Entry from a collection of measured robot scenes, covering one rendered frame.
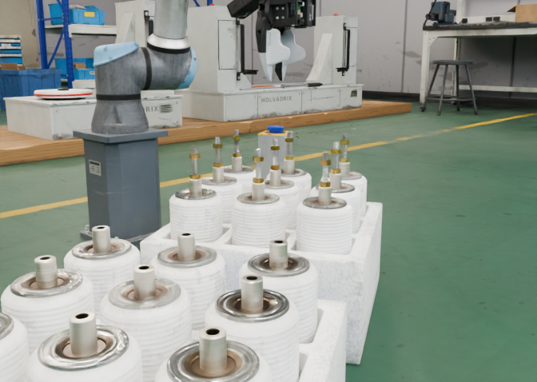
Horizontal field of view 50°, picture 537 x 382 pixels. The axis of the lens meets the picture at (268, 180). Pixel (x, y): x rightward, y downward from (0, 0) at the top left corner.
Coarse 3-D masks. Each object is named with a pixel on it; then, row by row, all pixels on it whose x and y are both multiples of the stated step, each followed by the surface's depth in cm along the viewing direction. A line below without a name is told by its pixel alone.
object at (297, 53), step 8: (280, 32) 108; (288, 32) 107; (280, 40) 108; (288, 40) 108; (288, 48) 108; (296, 48) 107; (296, 56) 108; (304, 56) 107; (280, 64) 109; (280, 72) 109; (280, 80) 110
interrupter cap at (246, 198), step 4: (240, 196) 102; (244, 196) 102; (248, 196) 103; (268, 196) 103; (272, 196) 102; (276, 196) 102; (240, 200) 99; (244, 200) 100; (248, 200) 99; (252, 200) 101; (264, 200) 101; (268, 200) 99; (272, 200) 100; (276, 200) 100; (252, 204) 98; (256, 204) 98; (260, 204) 98; (264, 204) 98
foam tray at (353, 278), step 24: (144, 240) 102; (168, 240) 102; (288, 240) 102; (360, 240) 102; (144, 264) 101; (240, 264) 96; (312, 264) 93; (336, 264) 92; (360, 264) 91; (336, 288) 93; (360, 288) 92; (360, 312) 93; (360, 336) 94
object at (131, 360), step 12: (132, 336) 53; (36, 348) 51; (132, 348) 50; (36, 360) 48; (120, 360) 48; (132, 360) 49; (36, 372) 47; (48, 372) 46; (60, 372) 46; (72, 372) 46; (84, 372) 46; (96, 372) 46; (108, 372) 47; (120, 372) 47; (132, 372) 49
